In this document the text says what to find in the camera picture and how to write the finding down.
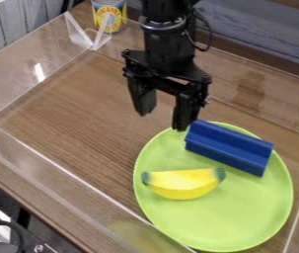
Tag green round plate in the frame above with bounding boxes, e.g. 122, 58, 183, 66
134, 128, 294, 253

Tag black device with knob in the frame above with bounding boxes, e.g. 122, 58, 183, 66
11, 226, 70, 253

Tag blue foam block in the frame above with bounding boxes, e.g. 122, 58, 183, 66
185, 120, 274, 177

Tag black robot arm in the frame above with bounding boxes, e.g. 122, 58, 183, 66
122, 0, 213, 131

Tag yellow toy banana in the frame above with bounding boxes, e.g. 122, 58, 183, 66
142, 168, 227, 200

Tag yellow labelled tin can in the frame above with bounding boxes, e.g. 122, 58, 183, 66
91, 0, 129, 34

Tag clear acrylic enclosure wall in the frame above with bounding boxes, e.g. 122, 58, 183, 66
0, 7, 299, 253

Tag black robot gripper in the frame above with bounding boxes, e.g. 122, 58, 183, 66
122, 18, 211, 131

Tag black cable loop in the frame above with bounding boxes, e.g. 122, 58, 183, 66
0, 220, 26, 253

